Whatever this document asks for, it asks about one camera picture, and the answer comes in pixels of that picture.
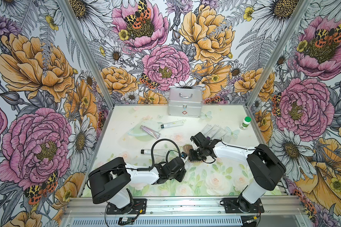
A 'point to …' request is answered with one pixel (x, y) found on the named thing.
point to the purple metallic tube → (154, 134)
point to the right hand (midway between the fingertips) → (191, 161)
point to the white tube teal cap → (172, 124)
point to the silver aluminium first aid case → (185, 102)
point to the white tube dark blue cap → (220, 133)
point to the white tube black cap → (207, 129)
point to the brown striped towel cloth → (186, 148)
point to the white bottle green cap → (245, 123)
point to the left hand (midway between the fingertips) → (181, 173)
